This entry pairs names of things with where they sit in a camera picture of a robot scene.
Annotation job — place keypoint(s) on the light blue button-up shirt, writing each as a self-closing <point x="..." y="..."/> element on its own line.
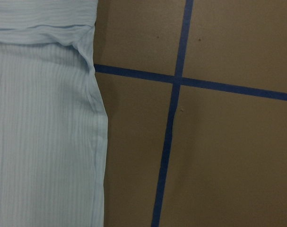
<point x="53" y="125"/>

